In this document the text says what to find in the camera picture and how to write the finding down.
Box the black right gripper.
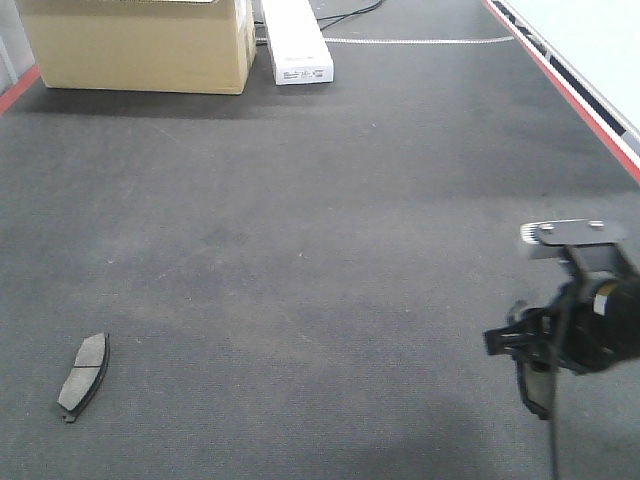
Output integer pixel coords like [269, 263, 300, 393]
[483, 243, 639, 374]

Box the grey brake pad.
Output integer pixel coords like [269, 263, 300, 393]
[57, 332, 111, 424]
[516, 360, 553, 420]

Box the dark grey conveyor belt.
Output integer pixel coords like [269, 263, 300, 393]
[0, 0, 640, 480]

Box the long white box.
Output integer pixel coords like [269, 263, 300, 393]
[260, 0, 334, 86]

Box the cardboard box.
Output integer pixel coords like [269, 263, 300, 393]
[17, 1, 256, 95]

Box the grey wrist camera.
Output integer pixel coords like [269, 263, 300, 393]
[519, 219, 627, 260]

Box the red conveyor frame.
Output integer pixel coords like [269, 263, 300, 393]
[1, 1, 636, 202]

